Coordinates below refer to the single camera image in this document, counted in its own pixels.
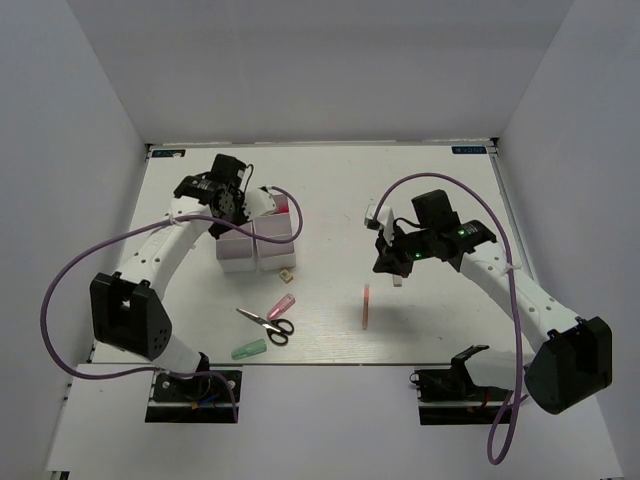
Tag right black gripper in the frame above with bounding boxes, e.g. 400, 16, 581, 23
373, 222, 436, 278

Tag orange slim highlighter pen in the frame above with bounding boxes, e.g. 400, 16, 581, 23
361, 283, 370, 331

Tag pink black highlighter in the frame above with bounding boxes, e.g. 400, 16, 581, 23
275, 197, 289, 214

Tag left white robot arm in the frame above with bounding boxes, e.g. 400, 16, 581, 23
90, 154, 248, 399

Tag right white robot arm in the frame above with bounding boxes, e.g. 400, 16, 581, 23
364, 190, 613, 414

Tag left white organizer tray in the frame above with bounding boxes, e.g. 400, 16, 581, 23
215, 230, 256, 273

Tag white organizer tray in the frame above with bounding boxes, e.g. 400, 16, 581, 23
215, 230, 256, 273
252, 197, 297, 272

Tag right white organizer tray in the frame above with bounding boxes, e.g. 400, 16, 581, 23
252, 197, 297, 272

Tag left blue corner label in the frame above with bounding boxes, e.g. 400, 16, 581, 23
151, 149, 186, 158

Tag blue corner label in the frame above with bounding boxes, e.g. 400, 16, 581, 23
451, 145, 487, 155
151, 149, 186, 158

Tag small tan eraser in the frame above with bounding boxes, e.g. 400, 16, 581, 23
279, 269, 293, 283

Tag pink correction tape case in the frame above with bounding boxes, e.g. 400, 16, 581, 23
267, 293, 296, 321

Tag right blue corner label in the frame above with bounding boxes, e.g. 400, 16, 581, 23
451, 145, 487, 155

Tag green correction tape case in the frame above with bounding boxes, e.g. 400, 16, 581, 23
231, 339, 267, 361

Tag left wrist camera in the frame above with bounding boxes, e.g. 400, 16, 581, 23
244, 187, 278, 220

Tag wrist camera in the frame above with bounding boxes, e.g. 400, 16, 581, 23
364, 204, 395, 246
244, 187, 278, 220

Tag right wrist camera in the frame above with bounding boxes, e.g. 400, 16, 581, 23
364, 204, 395, 246

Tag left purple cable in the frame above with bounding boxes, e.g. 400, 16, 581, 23
39, 184, 302, 421

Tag purple cable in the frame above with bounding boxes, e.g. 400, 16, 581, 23
374, 172, 526, 464
39, 184, 302, 421

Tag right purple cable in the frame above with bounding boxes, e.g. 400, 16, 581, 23
374, 172, 526, 464

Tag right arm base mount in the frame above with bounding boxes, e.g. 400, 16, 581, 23
409, 368, 509, 426

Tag black handled scissors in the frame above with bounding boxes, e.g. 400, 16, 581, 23
236, 308, 295, 347

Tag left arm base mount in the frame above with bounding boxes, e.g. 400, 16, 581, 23
145, 370, 242, 424

